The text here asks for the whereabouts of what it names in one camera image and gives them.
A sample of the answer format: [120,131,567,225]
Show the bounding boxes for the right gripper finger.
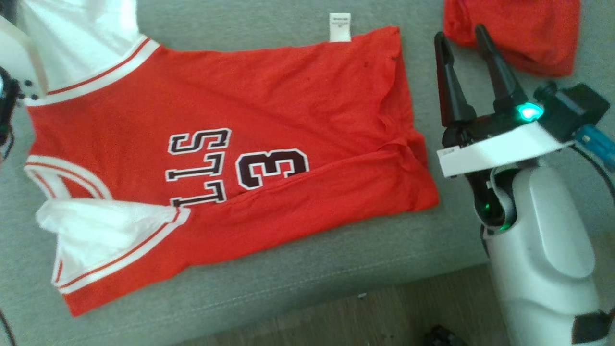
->
[434,31,478,129]
[475,24,530,117]

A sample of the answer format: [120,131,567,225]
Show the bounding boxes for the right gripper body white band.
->
[436,101,575,232]

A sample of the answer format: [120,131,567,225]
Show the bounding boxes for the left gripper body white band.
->
[0,18,49,148]

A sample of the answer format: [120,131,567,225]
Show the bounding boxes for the red shorts white side stripe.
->
[443,0,582,77]

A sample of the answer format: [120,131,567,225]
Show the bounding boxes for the red basketball jersey white sleeves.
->
[19,0,440,318]

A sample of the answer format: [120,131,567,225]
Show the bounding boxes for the grey fabric sofa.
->
[0,0,615,346]

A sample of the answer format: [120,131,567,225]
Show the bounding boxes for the right camera cable teal connector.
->
[569,124,615,205]

